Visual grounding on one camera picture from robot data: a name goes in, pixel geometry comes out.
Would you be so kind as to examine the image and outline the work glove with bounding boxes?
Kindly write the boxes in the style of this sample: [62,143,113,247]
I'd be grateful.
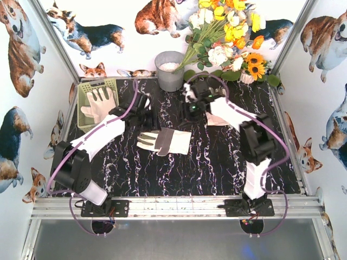
[80,87,116,124]
[205,112,230,126]
[137,128,191,157]

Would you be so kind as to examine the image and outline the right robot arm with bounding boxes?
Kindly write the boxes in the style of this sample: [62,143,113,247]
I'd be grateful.
[181,81,276,200]

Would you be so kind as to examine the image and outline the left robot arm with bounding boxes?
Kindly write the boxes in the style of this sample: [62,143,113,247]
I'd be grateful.
[47,92,159,207]

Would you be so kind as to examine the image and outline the green plastic storage basket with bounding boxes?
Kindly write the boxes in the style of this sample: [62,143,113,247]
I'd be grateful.
[77,78,119,133]

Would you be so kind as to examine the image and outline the grey metal bucket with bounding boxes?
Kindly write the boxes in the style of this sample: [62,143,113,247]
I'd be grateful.
[155,51,184,92]

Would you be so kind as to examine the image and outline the small sunflower pot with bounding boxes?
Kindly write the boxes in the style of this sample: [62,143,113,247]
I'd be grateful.
[241,52,272,82]

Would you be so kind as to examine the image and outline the artificial flower bouquet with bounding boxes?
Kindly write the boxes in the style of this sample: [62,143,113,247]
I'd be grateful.
[176,1,267,71]

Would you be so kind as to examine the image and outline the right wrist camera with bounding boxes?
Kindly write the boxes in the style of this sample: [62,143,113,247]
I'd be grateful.
[183,83,197,103]

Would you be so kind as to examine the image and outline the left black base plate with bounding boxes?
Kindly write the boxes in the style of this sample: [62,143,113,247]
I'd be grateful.
[74,199,130,218]

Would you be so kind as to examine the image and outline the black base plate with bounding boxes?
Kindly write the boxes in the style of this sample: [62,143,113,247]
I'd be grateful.
[74,199,130,218]
[217,199,275,217]

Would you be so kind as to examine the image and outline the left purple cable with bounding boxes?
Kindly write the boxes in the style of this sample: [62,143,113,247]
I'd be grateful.
[46,79,139,238]

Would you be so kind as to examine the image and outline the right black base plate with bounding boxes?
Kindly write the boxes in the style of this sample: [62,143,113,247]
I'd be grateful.
[217,199,275,217]

